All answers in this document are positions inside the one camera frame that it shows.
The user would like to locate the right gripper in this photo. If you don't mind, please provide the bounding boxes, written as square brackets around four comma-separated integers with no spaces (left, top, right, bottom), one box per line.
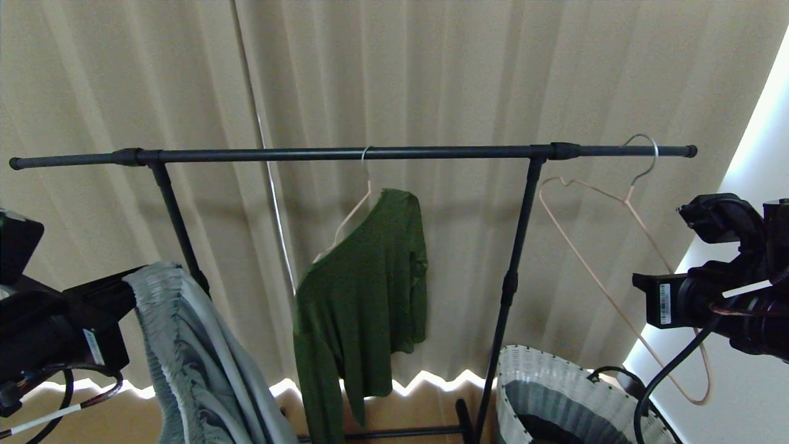
[633,262,746,331]

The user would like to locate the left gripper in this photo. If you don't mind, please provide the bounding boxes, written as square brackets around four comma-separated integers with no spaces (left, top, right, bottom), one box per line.
[0,287,131,383]

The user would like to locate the pink clothes hanger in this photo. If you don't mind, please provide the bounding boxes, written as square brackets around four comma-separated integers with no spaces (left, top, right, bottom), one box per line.
[313,146,375,265]
[539,134,714,406]

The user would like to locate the pale grey shorts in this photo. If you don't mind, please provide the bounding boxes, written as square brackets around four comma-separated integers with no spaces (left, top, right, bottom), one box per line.
[123,262,300,444]

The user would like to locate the green printed shirt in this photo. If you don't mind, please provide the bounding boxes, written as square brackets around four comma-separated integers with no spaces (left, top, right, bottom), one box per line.
[293,188,429,444]

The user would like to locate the white laundry basket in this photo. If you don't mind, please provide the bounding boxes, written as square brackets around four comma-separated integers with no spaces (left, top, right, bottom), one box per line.
[495,344,685,444]

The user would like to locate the black clothes rack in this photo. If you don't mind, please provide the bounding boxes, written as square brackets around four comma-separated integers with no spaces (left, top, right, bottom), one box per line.
[9,143,698,444]

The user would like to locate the beige curtain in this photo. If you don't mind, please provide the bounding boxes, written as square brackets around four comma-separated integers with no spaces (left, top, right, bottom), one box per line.
[0,0,789,401]

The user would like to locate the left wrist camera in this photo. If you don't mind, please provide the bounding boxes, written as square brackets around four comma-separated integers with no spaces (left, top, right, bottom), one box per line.
[0,210,45,286]

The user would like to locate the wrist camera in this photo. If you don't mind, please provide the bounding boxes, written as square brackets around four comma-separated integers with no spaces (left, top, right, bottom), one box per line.
[678,193,768,272]
[0,210,45,286]

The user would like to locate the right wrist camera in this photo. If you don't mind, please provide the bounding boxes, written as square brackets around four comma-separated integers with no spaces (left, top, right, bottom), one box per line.
[678,193,768,272]

